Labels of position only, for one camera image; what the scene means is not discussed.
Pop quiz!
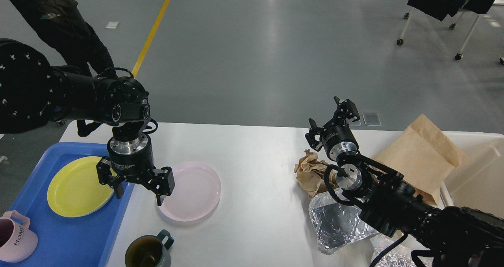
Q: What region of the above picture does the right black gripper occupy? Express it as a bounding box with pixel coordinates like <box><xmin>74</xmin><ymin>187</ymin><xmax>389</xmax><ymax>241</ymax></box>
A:
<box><xmin>305</xmin><ymin>96</ymin><xmax>361</xmax><ymax>161</ymax></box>

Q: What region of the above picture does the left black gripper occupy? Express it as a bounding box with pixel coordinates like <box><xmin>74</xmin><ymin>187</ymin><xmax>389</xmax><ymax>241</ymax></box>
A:
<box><xmin>96</xmin><ymin>134</ymin><xmax>175</xmax><ymax>206</ymax></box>

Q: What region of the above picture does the pink plate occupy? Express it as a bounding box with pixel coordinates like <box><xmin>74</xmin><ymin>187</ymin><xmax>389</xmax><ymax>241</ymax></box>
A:
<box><xmin>158</xmin><ymin>161</ymin><xmax>222</xmax><ymax>222</ymax></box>

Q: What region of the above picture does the teal mug yellow inside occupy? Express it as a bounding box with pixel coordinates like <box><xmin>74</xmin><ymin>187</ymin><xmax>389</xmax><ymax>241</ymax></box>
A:
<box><xmin>124</xmin><ymin>230</ymin><xmax>174</xmax><ymax>267</ymax></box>

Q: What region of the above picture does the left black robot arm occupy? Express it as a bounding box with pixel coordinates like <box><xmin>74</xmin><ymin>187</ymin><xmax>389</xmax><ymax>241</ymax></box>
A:
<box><xmin>0</xmin><ymin>38</ymin><xmax>175</xmax><ymax>206</ymax></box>

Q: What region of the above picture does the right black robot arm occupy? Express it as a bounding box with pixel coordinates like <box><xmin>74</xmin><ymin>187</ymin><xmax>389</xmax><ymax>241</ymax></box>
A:
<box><xmin>305</xmin><ymin>96</ymin><xmax>504</xmax><ymax>267</ymax></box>

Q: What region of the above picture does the crumpled brown paper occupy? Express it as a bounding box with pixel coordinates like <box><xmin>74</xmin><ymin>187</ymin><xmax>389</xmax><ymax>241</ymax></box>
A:
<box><xmin>295</xmin><ymin>149</ymin><xmax>329</xmax><ymax>199</ymax></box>

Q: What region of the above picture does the yellow plate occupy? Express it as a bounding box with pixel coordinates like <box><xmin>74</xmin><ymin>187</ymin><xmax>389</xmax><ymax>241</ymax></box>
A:
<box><xmin>46</xmin><ymin>156</ymin><xmax>114</xmax><ymax>217</ymax></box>

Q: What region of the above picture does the blue plastic tray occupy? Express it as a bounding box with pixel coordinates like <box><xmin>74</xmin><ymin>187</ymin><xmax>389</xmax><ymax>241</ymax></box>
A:
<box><xmin>10</xmin><ymin>142</ymin><xmax>133</xmax><ymax>267</ymax></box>

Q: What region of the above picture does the brown paper bag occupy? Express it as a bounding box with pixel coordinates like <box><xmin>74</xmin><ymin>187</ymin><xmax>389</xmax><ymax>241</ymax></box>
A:
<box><xmin>372</xmin><ymin>114</ymin><xmax>469</xmax><ymax>206</ymax></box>

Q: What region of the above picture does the aluminium foil container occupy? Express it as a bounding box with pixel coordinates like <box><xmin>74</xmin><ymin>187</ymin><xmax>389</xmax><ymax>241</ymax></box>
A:
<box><xmin>308</xmin><ymin>192</ymin><xmax>378</xmax><ymax>255</ymax></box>

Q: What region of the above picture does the pink HOME mug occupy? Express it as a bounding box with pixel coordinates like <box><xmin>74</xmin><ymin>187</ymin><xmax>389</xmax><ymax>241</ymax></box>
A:
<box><xmin>0</xmin><ymin>211</ymin><xmax>39</xmax><ymax>263</ymax></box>

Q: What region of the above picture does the white clothes rack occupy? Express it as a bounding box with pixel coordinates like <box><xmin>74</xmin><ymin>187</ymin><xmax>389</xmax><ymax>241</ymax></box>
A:
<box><xmin>387</xmin><ymin>6</ymin><xmax>503</xmax><ymax>71</ymax></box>

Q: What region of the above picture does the crumpled foil piece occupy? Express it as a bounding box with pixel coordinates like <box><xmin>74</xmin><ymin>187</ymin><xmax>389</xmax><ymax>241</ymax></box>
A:
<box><xmin>370</xmin><ymin>234</ymin><xmax>427</xmax><ymax>267</ymax></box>

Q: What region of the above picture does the white plastic bin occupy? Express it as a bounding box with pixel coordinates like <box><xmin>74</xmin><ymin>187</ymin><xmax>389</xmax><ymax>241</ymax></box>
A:
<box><xmin>441</xmin><ymin>131</ymin><xmax>504</xmax><ymax>217</ymax></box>

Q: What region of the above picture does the person in black trousers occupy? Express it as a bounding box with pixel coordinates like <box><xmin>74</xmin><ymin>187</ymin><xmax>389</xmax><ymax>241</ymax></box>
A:
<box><xmin>9</xmin><ymin>0</ymin><xmax>115</xmax><ymax>76</ymax></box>

